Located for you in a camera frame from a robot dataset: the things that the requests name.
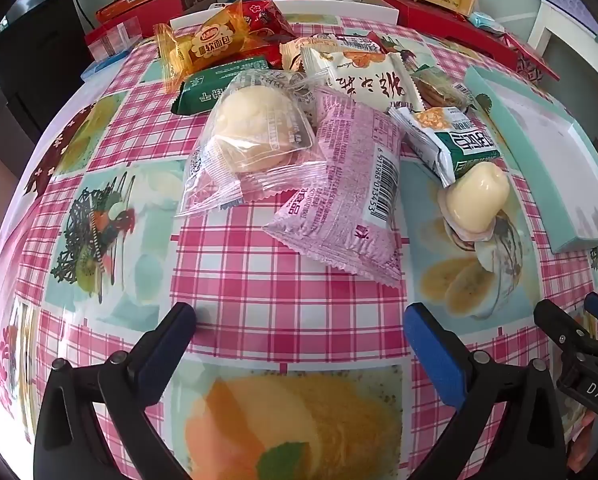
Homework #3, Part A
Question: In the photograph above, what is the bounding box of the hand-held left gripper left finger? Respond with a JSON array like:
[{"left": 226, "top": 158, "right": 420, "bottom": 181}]
[{"left": 34, "top": 302, "right": 197, "bottom": 480}]

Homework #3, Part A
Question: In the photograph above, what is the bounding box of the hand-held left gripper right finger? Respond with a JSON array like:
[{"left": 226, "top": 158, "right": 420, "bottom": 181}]
[{"left": 403, "top": 302, "right": 567, "bottom": 480}]

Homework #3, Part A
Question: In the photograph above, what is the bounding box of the teal-edged white tray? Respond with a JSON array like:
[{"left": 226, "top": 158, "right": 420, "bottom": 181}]
[{"left": 461, "top": 65, "right": 598, "bottom": 255}]

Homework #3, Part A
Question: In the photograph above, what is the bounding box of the pink snack packet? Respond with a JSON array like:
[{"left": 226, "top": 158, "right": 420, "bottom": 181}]
[{"left": 262, "top": 85, "right": 404, "bottom": 289}]

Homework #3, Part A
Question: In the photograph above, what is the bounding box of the green and white snack packet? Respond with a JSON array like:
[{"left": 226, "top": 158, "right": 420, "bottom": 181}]
[{"left": 389, "top": 105, "right": 502, "bottom": 188}]

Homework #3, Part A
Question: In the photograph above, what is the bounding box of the clear packet of yellow cakes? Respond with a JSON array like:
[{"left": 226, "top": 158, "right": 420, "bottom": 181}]
[{"left": 175, "top": 69, "right": 330, "bottom": 218}]

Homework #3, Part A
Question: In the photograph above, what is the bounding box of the green biscuit packet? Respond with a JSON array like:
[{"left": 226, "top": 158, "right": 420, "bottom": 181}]
[{"left": 170, "top": 55, "right": 272, "bottom": 116}]

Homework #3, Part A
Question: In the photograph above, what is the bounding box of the clear cracker packet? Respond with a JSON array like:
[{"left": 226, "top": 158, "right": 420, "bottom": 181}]
[{"left": 411, "top": 65, "right": 474, "bottom": 111}]

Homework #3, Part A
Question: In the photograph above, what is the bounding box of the large white orange-print packet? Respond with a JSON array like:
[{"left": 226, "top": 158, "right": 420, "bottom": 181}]
[{"left": 299, "top": 42, "right": 426, "bottom": 113}]

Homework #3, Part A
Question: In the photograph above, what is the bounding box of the orange bread packet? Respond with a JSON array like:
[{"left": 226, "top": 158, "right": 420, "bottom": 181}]
[{"left": 153, "top": 0, "right": 260, "bottom": 96}]

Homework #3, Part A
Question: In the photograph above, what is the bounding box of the puffy red snack packet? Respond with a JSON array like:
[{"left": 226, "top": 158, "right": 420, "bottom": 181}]
[{"left": 236, "top": 0, "right": 296, "bottom": 48}]

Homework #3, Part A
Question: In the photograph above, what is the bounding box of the pink checkered food-print tablecloth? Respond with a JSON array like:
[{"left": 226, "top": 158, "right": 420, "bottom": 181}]
[{"left": 0, "top": 10, "right": 598, "bottom": 480}]

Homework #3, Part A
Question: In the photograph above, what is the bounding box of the pink patterned box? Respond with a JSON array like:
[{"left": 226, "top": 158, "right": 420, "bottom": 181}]
[{"left": 501, "top": 30, "right": 562, "bottom": 83}]

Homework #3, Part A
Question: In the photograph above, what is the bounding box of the white desk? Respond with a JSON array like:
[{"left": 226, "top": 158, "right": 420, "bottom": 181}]
[{"left": 526, "top": 0, "right": 598, "bottom": 91}]

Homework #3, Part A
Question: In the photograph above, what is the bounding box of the black cabinet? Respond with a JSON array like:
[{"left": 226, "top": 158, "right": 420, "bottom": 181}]
[{"left": 0, "top": 0, "right": 100, "bottom": 161}]

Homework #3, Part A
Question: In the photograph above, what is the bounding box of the blue tissue pack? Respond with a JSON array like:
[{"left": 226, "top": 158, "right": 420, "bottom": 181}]
[{"left": 468, "top": 11, "right": 507, "bottom": 33}]

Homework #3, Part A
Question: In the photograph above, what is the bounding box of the red gift box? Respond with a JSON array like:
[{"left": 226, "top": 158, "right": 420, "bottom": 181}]
[{"left": 375, "top": 0, "right": 520, "bottom": 68}]

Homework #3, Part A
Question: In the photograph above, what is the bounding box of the white foam board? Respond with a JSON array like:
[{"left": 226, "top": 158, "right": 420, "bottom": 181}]
[{"left": 170, "top": 0, "right": 400, "bottom": 28}]

